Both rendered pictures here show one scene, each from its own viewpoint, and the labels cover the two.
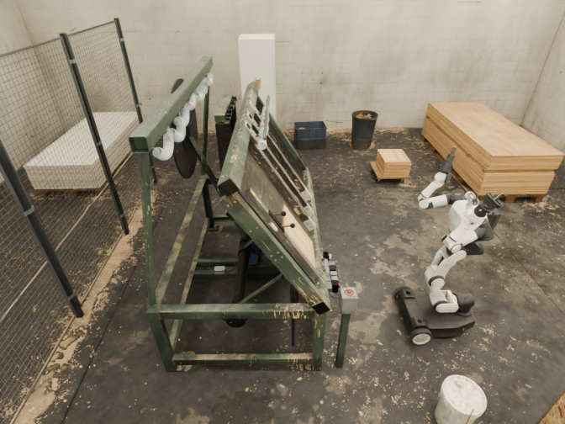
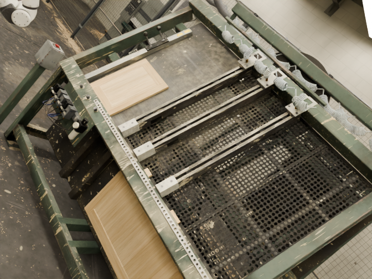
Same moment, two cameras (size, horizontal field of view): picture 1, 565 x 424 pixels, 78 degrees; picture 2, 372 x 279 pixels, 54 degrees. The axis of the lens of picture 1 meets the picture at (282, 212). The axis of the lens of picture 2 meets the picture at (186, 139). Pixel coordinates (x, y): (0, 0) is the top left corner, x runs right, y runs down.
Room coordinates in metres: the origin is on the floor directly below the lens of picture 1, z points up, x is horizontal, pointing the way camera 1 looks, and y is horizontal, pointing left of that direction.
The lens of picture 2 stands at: (4.24, -2.08, 1.72)
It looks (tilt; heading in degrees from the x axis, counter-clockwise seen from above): 13 degrees down; 122
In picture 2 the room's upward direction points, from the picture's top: 45 degrees clockwise
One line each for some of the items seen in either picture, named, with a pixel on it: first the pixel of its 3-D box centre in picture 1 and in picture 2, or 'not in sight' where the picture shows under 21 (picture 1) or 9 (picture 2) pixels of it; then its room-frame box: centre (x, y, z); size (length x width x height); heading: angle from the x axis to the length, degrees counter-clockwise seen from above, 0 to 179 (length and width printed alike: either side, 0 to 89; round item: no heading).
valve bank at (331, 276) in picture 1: (330, 274); (64, 109); (2.28, -0.43, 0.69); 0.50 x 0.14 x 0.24; 0
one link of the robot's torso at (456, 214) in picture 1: (471, 220); not in sight; (2.32, -1.54, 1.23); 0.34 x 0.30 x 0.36; 1
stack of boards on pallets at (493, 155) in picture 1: (477, 145); not in sight; (5.70, -3.42, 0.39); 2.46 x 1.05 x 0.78; 1
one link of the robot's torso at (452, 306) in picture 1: (443, 301); not in sight; (2.32, -1.55, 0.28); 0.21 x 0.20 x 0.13; 91
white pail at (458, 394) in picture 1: (459, 405); not in sight; (1.36, -1.31, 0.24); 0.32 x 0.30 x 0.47; 1
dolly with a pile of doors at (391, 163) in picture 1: (388, 165); not in sight; (5.37, -1.82, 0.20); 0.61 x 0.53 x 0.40; 1
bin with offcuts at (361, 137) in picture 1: (362, 129); not in sight; (6.66, -1.61, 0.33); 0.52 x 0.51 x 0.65; 1
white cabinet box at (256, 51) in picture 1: (259, 98); not in sight; (6.44, 0.39, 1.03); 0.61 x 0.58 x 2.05; 1
